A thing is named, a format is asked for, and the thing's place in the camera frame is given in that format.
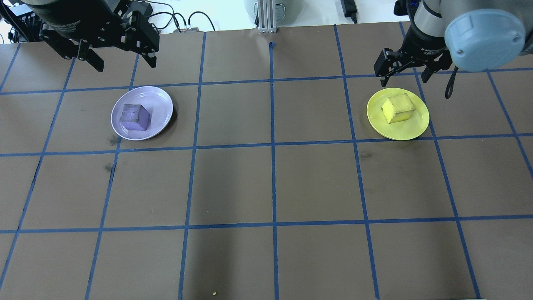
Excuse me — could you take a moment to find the yellow foam block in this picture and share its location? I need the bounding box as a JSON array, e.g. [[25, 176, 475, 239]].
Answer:
[[381, 93, 416, 124]]

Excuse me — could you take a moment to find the purple foam block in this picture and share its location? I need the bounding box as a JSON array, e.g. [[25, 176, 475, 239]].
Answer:
[[119, 103, 151, 131]]

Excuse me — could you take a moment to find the black flat device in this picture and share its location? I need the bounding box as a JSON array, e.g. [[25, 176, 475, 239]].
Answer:
[[132, 2, 153, 20]]

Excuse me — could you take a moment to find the black device with ports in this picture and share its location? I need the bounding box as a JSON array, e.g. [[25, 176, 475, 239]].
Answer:
[[4, 3, 40, 32]]

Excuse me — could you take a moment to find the black power adapter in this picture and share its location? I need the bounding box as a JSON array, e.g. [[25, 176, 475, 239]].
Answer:
[[341, 0, 359, 24]]

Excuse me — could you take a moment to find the yellow plastic plate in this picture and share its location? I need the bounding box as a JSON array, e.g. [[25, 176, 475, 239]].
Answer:
[[366, 87, 430, 141]]

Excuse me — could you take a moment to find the purple plastic plate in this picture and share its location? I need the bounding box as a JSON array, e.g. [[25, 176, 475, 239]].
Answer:
[[111, 86, 174, 141]]

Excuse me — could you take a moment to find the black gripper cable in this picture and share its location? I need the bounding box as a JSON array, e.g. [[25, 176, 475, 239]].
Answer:
[[444, 66, 459, 100]]

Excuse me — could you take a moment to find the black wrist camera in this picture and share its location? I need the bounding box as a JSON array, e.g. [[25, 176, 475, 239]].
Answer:
[[394, 0, 418, 18]]

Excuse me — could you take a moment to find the black looped cable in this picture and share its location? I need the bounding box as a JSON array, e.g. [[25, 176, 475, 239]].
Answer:
[[173, 10, 217, 33]]

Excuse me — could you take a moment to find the aluminium profile post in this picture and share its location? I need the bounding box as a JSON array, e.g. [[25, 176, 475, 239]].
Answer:
[[257, 0, 278, 34]]

